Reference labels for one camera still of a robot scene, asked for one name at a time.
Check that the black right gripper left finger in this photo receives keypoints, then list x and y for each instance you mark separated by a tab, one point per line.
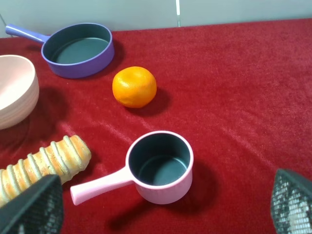
37	210

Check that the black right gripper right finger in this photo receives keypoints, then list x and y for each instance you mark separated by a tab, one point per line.
291	203

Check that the orange mandarin fruit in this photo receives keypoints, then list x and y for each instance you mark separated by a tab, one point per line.
134	87

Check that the striped long bread roll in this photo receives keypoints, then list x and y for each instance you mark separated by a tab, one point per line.
65	158

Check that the pink bowl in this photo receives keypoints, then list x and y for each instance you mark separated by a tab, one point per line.
19	89

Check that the pink saucepan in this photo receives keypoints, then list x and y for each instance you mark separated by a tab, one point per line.
160	165

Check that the purple frying pan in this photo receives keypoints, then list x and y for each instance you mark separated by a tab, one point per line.
76	51

